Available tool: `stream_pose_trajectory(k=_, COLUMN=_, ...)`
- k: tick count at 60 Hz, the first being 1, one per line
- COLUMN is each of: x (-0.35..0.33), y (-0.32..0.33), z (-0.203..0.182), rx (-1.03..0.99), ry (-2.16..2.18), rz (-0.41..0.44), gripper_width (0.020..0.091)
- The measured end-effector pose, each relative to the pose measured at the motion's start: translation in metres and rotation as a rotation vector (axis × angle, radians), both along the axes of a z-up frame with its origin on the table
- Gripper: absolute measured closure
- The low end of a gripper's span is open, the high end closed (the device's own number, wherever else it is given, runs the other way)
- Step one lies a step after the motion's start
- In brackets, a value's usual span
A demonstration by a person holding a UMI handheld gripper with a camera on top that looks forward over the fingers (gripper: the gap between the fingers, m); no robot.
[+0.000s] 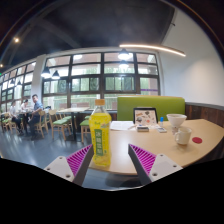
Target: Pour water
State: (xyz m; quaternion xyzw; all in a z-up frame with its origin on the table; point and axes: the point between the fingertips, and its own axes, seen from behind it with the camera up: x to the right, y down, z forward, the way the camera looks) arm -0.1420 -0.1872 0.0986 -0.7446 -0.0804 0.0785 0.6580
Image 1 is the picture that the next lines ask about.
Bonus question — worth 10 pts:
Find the group of pendant lamps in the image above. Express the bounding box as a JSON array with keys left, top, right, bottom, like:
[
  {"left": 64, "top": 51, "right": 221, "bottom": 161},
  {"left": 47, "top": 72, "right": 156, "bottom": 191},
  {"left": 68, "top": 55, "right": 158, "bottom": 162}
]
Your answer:
[{"left": 0, "top": 48, "right": 133, "bottom": 88}]

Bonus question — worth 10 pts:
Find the flat round red coaster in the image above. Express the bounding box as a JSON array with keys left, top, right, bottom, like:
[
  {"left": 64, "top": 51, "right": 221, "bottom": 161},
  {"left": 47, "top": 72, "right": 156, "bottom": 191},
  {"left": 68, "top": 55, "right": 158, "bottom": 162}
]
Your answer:
[{"left": 191, "top": 136, "right": 203, "bottom": 145}]

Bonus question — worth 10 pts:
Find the green upholstered bench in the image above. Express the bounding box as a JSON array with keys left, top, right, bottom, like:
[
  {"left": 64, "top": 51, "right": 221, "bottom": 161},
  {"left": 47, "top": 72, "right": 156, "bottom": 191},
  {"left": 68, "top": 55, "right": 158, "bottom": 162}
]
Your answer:
[{"left": 116, "top": 96, "right": 186, "bottom": 122}]

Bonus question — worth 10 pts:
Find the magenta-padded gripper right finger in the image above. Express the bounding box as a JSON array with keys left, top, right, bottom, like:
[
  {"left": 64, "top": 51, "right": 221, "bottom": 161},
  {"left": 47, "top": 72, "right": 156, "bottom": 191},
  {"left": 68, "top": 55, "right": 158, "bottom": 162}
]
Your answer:
[{"left": 127, "top": 143, "right": 184, "bottom": 186}]

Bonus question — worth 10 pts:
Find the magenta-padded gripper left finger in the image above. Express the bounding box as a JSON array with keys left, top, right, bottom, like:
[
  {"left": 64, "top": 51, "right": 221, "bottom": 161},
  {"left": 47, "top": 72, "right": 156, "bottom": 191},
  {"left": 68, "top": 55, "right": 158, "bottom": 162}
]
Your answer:
[{"left": 44, "top": 143, "right": 95, "bottom": 187}]

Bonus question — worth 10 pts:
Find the small dark box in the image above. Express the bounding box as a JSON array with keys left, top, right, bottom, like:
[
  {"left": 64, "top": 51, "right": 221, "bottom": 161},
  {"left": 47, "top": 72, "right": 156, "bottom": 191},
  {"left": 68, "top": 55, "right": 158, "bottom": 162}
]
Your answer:
[{"left": 136, "top": 125, "right": 150, "bottom": 133}]

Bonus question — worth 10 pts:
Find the long linear ceiling light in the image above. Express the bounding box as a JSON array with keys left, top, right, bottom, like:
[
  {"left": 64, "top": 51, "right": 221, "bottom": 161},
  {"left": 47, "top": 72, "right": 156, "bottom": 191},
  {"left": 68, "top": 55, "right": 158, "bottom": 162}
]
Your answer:
[{"left": 119, "top": 43, "right": 187, "bottom": 58}]

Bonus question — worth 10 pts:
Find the white bowl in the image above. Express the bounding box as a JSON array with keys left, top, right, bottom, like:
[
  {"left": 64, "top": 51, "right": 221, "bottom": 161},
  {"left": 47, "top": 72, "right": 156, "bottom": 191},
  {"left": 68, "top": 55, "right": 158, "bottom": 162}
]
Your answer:
[{"left": 166, "top": 113, "right": 188, "bottom": 128}]

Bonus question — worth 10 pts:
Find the yellow drink bottle orange cap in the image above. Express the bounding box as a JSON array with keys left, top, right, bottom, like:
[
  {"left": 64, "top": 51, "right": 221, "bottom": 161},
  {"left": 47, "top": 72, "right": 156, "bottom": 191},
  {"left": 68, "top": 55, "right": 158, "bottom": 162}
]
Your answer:
[{"left": 88, "top": 98, "right": 113, "bottom": 168}]

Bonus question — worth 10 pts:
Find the white ribbed mug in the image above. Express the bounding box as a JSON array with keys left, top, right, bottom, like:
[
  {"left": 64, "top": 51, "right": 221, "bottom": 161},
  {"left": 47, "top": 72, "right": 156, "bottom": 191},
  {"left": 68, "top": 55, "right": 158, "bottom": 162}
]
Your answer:
[{"left": 173, "top": 126, "right": 193, "bottom": 146}]

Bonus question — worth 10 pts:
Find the black tablet with stickers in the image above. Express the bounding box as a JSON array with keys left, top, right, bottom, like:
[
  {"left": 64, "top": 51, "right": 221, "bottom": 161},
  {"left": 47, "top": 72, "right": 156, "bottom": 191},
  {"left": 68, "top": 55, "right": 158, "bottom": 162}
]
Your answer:
[{"left": 133, "top": 106, "right": 159, "bottom": 127}]

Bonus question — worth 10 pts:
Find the white paper sheet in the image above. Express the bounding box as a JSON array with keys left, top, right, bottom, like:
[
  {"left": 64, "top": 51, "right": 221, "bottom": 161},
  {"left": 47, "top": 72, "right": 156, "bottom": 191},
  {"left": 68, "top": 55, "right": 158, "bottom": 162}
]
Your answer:
[{"left": 109, "top": 120, "right": 136, "bottom": 131}]

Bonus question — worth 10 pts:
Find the group of wooden green-seat chairs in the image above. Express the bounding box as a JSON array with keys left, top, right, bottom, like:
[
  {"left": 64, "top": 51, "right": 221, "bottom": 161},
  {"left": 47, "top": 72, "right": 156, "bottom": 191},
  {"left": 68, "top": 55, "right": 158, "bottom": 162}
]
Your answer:
[{"left": 1, "top": 109, "right": 91, "bottom": 143}]

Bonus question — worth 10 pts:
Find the wooden dining table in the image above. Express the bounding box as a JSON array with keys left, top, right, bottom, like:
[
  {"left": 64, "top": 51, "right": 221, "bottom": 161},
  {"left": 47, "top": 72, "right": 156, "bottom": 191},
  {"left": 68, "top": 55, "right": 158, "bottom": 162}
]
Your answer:
[{"left": 56, "top": 106, "right": 90, "bottom": 141}]

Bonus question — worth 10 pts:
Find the person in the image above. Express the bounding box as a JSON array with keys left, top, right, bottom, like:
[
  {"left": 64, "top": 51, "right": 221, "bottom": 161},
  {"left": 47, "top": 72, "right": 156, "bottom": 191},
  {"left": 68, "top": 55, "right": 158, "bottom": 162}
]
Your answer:
[
  {"left": 28, "top": 94, "right": 44, "bottom": 138},
  {"left": 9, "top": 101, "right": 22, "bottom": 133}
]

